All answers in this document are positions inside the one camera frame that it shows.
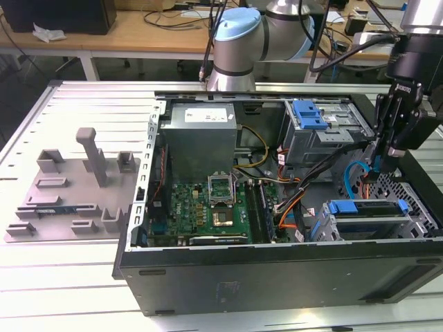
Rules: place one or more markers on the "large black box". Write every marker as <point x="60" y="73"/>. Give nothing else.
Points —
<point x="59" y="15"/>

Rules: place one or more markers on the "blue installed RAM stick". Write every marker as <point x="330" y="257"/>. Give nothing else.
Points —
<point x="267" y="211"/>

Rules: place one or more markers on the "small black box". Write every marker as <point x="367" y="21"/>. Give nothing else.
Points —
<point x="353" y="26"/>

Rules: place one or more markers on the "grey parts rack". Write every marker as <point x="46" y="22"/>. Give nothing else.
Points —
<point x="69" y="193"/>

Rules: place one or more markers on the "RAM stick on rack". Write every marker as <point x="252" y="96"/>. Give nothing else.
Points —
<point x="55" y="211"/>

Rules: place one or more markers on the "grey flat box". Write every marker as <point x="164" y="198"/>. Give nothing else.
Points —
<point x="380" y="15"/>

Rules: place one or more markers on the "hard disk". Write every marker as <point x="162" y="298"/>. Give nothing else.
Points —
<point x="373" y="207"/>

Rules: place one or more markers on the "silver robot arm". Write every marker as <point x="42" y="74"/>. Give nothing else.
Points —
<point x="239" y="52"/>

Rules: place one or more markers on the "grey power supply unit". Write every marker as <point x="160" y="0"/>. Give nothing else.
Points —
<point x="197" y="145"/>

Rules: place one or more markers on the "blue plastic drive latch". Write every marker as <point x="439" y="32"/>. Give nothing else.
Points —
<point x="306" y="115"/>

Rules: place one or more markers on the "grey metal disk bay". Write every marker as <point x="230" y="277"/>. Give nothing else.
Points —
<point x="420" y="226"/>

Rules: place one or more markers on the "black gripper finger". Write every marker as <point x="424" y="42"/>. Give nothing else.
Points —
<point x="382" y="131"/>
<point x="418" y="124"/>

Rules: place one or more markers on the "black open PC case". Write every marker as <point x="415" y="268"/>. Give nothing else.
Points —
<point x="242" y="276"/>

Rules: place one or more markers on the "wooden desk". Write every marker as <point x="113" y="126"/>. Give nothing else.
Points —
<point x="138" y="34"/>

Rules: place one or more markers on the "black graphics card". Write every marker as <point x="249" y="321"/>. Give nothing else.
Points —
<point x="218" y="240"/>

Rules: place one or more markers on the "crumpled white plastic bag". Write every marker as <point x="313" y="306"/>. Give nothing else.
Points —
<point x="48" y="34"/>

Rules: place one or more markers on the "grey metal drive cage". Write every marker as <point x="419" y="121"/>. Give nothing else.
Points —
<point x="311" y="145"/>

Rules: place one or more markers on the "green motherboard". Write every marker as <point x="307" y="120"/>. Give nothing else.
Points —
<point x="187" y="207"/>

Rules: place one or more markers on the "black case fan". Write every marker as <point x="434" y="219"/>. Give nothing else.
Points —
<point x="162" y="180"/>

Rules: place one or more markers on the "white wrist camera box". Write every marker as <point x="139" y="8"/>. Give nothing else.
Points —
<point x="370" y="39"/>

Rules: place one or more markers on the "CPU socket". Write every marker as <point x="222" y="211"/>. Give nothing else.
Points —
<point x="222" y="219"/>

